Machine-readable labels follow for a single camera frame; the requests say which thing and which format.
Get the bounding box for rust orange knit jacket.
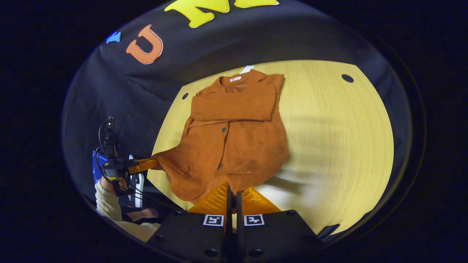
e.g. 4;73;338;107
152;69;290;203

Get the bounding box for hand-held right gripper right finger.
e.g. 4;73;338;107
236;186;324;263

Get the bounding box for white striped cloth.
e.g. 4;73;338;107
128;154;145;209

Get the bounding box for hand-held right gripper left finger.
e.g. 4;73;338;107
146;183;233;263

